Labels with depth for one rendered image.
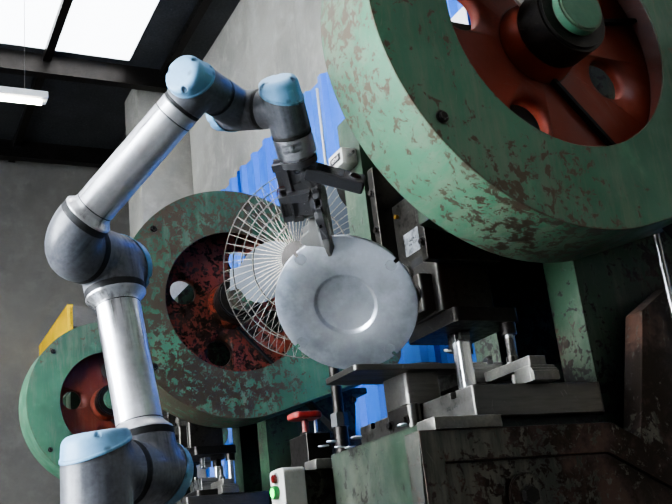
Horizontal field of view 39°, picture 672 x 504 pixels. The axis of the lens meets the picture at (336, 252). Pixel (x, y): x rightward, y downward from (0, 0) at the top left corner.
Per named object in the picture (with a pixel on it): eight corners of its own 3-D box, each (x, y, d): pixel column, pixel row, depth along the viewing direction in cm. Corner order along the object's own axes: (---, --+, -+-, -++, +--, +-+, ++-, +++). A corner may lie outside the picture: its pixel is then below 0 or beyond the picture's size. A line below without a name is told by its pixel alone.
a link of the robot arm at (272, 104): (266, 72, 175) (305, 69, 171) (280, 127, 180) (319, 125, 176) (245, 87, 169) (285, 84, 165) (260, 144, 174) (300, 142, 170)
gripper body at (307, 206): (289, 209, 186) (274, 153, 181) (332, 202, 185) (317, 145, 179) (285, 226, 179) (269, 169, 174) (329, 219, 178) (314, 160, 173)
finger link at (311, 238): (307, 259, 186) (296, 216, 182) (336, 254, 185) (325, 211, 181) (305, 266, 183) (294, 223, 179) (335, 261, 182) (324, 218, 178)
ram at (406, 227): (425, 308, 189) (406, 174, 199) (389, 328, 202) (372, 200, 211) (496, 310, 197) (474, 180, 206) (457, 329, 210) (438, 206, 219)
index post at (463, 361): (465, 387, 173) (458, 337, 176) (457, 391, 176) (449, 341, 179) (478, 387, 174) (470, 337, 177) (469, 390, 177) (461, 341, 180)
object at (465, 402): (477, 417, 168) (471, 383, 170) (361, 455, 206) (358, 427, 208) (606, 412, 181) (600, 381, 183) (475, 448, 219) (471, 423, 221)
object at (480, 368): (469, 384, 188) (466, 361, 189) (430, 399, 200) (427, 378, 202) (506, 383, 192) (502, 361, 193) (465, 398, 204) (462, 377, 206)
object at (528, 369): (534, 379, 173) (525, 325, 176) (483, 398, 187) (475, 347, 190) (560, 379, 176) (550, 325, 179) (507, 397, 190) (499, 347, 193)
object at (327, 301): (246, 298, 191) (247, 296, 192) (345, 395, 195) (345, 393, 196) (345, 206, 181) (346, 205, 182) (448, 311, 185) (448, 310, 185)
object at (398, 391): (363, 432, 175) (354, 361, 179) (330, 444, 186) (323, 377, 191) (474, 427, 186) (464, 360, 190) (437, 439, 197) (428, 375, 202)
